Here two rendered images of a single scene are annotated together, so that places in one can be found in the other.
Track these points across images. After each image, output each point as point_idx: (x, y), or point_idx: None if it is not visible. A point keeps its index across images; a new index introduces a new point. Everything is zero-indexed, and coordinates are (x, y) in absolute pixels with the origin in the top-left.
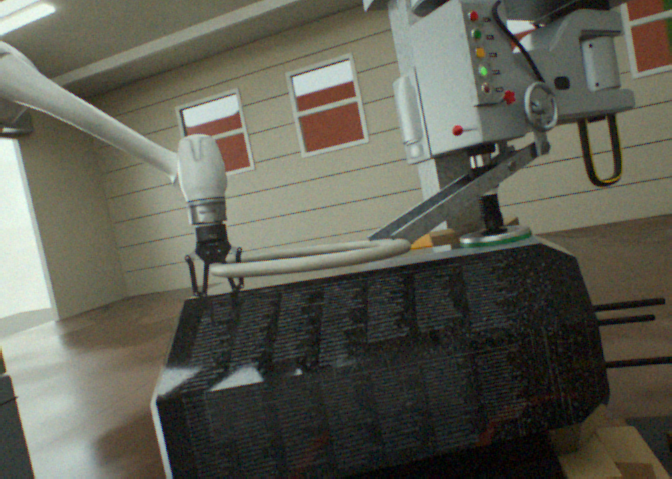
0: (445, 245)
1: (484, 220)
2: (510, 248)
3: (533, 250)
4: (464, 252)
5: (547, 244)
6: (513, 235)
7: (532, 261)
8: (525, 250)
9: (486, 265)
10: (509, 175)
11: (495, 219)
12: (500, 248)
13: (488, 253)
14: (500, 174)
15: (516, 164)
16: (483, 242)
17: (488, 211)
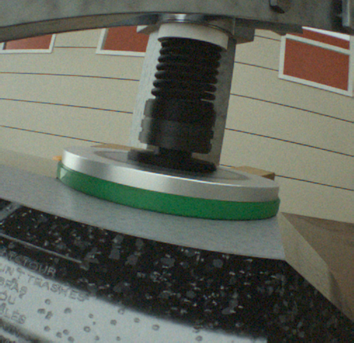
0: (54, 160)
1: (149, 113)
2: (149, 242)
3: (240, 285)
4: (10, 186)
5: (303, 265)
6: (210, 193)
7: (208, 334)
8: (207, 275)
9: (18, 268)
10: (267, 16)
11: (183, 120)
12: (112, 225)
13: (53, 224)
14: None
15: (293, 8)
16: (95, 179)
17: (171, 88)
